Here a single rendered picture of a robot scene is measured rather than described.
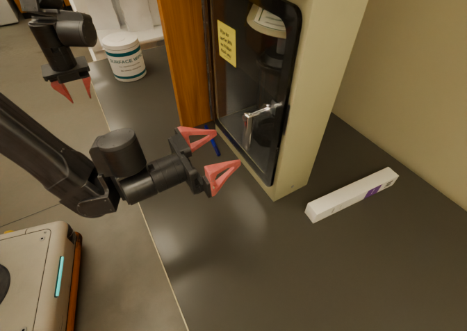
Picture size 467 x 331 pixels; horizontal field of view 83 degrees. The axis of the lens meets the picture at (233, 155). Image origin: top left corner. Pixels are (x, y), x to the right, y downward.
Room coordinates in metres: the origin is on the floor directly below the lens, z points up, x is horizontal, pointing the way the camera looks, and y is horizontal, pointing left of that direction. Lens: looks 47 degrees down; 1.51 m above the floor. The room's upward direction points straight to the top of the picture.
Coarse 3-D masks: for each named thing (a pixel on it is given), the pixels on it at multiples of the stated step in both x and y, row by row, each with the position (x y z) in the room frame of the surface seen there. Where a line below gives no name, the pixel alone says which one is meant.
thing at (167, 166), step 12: (168, 156) 0.32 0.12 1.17; (180, 156) 0.31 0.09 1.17; (156, 168) 0.29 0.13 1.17; (168, 168) 0.29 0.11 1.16; (180, 168) 0.30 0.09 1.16; (192, 168) 0.29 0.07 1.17; (156, 180) 0.27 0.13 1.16; (168, 180) 0.28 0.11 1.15; (180, 180) 0.29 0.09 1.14; (192, 180) 0.28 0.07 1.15; (192, 192) 0.28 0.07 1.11
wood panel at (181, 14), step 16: (160, 0) 0.65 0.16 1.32; (176, 0) 0.67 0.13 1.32; (192, 0) 0.69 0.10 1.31; (160, 16) 0.67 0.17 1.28; (176, 16) 0.66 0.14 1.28; (192, 16) 0.68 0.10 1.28; (176, 32) 0.66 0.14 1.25; (192, 32) 0.68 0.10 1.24; (176, 48) 0.66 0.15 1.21; (192, 48) 0.68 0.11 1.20; (176, 64) 0.65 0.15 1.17; (192, 64) 0.68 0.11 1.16; (176, 80) 0.65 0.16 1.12; (192, 80) 0.67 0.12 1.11; (176, 96) 0.66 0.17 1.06; (192, 96) 0.67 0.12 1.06; (192, 112) 0.67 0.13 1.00; (208, 112) 0.70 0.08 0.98
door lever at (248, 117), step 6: (264, 108) 0.41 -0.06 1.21; (246, 114) 0.39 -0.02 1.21; (252, 114) 0.39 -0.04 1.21; (258, 114) 0.40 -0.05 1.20; (264, 114) 0.41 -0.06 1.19; (246, 120) 0.38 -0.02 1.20; (252, 120) 0.39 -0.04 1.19; (246, 126) 0.38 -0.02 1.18; (252, 126) 0.39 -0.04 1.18; (246, 132) 0.38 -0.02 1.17; (246, 138) 0.38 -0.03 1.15; (246, 144) 0.38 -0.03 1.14
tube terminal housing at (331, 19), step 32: (288, 0) 0.41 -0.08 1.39; (320, 0) 0.38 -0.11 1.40; (352, 0) 0.41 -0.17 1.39; (320, 32) 0.39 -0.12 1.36; (352, 32) 0.42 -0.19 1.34; (320, 64) 0.40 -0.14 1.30; (320, 96) 0.41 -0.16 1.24; (288, 128) 0.37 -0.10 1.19; (320, 128) 0.42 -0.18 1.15; (288, 160) 0.38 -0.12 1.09; (288, 192) 0.40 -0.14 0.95
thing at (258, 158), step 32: (224, 0) 0.55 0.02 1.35; (256, 0) 0.46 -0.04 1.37; (256, 32) 0.46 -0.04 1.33; (288, 32) 0.39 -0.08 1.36; (224, 64) 0.56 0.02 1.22; (256, 64) 0.45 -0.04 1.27; (288, 64) 0.38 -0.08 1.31; (224, 96) 0.56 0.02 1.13; (256, 96) 0.44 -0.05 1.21; (288, 96) 0.38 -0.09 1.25; (224, 128) 0.57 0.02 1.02; (256, 128) 0.44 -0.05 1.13; (256, 160) 0.43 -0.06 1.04
